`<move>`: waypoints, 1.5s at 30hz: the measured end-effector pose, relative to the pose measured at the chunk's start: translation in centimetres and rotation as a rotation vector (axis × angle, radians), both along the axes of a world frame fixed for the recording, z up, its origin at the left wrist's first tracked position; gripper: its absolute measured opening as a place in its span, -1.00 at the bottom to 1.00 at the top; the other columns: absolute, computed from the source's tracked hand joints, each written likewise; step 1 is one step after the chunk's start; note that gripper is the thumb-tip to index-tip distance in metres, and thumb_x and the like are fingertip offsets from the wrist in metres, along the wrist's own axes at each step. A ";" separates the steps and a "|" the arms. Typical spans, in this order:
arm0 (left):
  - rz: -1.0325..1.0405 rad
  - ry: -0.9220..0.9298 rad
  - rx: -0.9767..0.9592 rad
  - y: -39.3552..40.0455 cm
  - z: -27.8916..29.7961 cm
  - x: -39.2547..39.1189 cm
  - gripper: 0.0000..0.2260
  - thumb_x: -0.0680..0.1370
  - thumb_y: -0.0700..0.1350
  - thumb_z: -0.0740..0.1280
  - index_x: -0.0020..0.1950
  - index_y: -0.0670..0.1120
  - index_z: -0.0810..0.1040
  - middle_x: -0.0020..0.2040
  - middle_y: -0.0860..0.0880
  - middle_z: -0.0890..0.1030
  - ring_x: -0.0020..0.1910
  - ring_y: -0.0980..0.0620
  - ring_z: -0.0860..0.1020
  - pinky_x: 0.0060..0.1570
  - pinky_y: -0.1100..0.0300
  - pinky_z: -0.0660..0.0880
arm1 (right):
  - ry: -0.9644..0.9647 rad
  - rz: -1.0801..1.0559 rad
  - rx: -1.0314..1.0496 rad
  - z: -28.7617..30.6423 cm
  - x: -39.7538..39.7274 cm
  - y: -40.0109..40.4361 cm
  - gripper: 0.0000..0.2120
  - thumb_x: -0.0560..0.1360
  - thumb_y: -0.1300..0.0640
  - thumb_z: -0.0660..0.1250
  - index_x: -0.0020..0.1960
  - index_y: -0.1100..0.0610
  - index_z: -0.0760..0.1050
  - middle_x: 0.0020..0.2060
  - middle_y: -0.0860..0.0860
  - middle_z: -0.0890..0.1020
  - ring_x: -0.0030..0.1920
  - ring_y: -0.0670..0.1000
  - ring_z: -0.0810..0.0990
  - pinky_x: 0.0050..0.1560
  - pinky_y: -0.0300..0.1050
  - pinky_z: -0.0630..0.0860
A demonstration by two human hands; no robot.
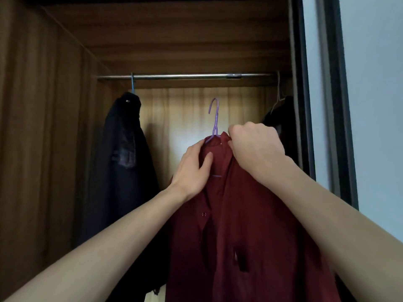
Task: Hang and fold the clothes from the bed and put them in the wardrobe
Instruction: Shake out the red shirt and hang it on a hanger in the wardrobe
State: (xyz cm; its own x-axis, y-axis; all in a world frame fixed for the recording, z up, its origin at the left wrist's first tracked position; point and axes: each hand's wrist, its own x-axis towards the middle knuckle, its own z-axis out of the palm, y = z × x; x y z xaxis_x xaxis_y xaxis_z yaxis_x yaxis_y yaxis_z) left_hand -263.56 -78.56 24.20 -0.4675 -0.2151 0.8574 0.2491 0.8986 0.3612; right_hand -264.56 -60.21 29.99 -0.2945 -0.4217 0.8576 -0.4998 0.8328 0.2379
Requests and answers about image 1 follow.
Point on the person's right hand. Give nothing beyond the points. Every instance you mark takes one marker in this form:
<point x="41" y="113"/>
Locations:
<point x="258" y="150"/>

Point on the person's left hand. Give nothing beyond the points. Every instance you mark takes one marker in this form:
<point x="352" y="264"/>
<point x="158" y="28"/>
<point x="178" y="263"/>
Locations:
<point x="189" y="172"/>

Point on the person's right fingers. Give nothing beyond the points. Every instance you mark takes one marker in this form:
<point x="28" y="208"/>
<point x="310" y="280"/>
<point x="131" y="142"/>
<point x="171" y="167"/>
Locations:
<point x="234" y="136"/>

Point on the person's left thumb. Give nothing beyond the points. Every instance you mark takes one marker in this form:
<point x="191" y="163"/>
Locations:
<point x="206" y="163"/>

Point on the purple plastic hanger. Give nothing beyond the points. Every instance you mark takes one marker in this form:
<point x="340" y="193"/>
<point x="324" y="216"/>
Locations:
<point x="215" y="119"/>

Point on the dark red shirt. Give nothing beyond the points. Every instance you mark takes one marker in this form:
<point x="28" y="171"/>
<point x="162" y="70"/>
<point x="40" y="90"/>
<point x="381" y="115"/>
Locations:
<point x="245" y="235"/>

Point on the person's right forearm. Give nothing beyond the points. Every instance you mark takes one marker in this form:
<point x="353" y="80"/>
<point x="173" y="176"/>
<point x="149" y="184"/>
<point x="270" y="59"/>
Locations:
<point x="340" y="232"/>

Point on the person's left forearm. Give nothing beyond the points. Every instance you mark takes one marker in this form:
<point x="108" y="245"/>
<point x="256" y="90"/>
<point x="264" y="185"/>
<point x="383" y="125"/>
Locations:
<point x="94" y="248"/>

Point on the black garment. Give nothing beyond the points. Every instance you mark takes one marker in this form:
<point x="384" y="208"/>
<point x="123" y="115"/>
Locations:
<point x="281" y="122"/>

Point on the metal closet rod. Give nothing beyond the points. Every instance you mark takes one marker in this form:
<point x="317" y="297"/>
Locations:
<point x="185" y="76"/>

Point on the dark navy jacket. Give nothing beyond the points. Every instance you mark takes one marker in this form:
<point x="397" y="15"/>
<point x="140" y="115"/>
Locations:
<point x="122" y="185"/>

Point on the blue plastic hanger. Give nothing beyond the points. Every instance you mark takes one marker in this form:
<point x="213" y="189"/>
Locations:
<point x="133" y="83"/>

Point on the wooden wardrobe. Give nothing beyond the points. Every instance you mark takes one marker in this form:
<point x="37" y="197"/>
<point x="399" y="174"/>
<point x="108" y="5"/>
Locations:
<point x="94" y="91"/>

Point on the black sliding door frame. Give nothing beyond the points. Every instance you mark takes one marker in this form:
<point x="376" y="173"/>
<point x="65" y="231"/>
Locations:
<point x="327" y="91"/>

